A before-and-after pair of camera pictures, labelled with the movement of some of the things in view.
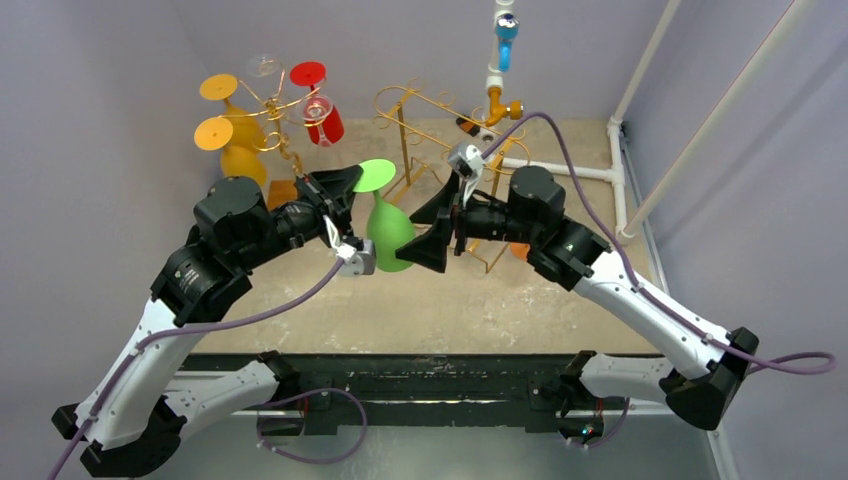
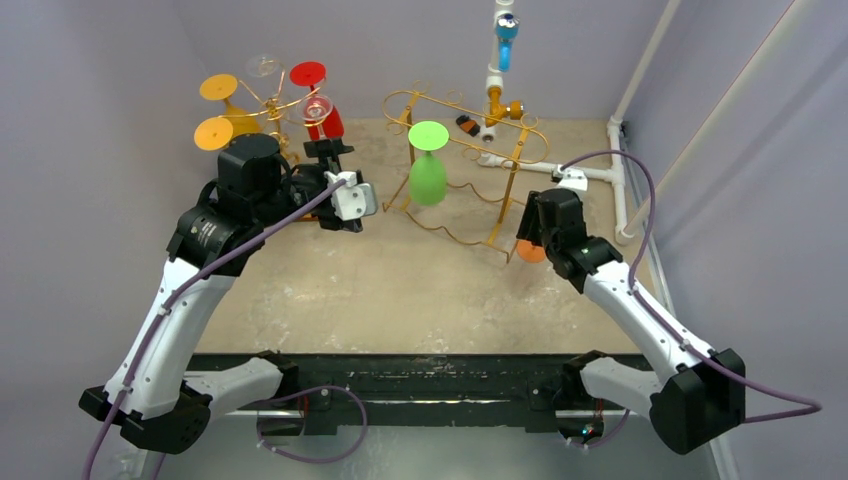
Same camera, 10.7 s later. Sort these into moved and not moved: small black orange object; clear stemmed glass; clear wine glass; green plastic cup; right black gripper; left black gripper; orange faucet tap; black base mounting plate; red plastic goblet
Moved: left black gripper; right black gripper; green plastic cup
Not moved: small black orange object; clear stemmed glass; orange faucet tap; clear wine glass; red plastic goblet; black base mounting plate
